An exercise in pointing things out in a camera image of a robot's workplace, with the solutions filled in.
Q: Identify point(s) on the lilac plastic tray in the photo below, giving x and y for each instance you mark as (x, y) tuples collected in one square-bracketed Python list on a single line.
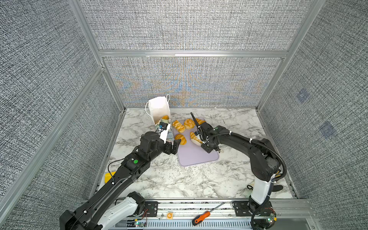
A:
[(191, 154)]

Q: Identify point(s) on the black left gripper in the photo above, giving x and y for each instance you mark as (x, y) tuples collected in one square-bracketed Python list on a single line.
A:
[(168, 150)]

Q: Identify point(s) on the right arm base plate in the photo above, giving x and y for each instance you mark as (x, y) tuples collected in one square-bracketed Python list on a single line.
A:
[(245, 208)]

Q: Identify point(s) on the yellow black work glove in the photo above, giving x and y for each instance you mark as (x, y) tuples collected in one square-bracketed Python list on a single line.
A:
[(277, 187)]

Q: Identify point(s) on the floral paper gift bag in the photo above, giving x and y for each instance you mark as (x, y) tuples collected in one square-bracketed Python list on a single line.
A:
[(158, 107)]

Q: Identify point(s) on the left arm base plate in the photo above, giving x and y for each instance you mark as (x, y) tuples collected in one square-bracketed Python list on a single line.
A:
[(151, 208)]

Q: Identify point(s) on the yellow plastic scoop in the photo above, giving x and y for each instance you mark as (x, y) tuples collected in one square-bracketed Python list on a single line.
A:
[(108, 176)]

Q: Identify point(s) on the small orange tag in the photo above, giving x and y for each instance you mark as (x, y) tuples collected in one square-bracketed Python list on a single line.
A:
[(170, 215)]

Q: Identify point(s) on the orange handled screwdriver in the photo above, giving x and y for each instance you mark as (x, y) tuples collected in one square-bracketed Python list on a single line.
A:
[(200, 218)]

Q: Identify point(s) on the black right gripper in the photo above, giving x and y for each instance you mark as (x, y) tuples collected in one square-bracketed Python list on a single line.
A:
[(205, 149)]

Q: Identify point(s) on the round scored bun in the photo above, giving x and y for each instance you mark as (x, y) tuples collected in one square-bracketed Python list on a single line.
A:
[(189, 124)]

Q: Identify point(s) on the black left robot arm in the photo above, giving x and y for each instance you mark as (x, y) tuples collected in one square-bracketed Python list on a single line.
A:
[(86, 217)]

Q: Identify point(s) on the long scored bread loaf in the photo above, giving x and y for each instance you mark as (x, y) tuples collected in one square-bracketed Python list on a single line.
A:
[(195, 140)]

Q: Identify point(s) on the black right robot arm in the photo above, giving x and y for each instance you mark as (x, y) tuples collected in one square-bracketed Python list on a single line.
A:
[(266, 164)]

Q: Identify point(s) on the small striped croissant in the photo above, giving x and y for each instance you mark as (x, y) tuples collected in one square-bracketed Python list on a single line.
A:
[(182, 138)]

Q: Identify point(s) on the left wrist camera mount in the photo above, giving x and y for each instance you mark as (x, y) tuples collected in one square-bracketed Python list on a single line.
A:
[(162, 130)]

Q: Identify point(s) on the twisted braid bread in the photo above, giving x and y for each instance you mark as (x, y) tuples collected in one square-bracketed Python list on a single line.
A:
[(179, 126)]

